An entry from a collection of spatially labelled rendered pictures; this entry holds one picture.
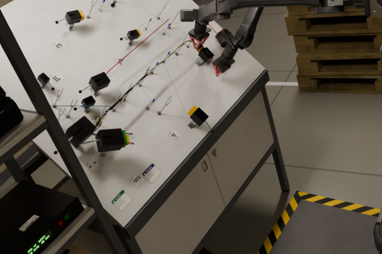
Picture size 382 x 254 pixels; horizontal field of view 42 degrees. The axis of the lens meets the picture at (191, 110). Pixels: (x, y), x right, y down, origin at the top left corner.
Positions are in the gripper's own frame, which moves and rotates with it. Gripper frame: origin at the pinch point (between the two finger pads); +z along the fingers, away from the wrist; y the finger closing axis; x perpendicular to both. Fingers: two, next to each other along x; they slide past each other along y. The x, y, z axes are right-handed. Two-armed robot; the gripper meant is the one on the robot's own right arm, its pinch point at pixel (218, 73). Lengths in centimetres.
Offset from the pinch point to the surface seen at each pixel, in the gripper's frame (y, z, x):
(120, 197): 79, 6, 16
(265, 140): -22, 39, 36
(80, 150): 79, 3, -9
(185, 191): 47, 22, 29
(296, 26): -137, 52, -10
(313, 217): -23, 60, 84
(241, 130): -3.7, 23.7, 25.1
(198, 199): 40, 30, 35
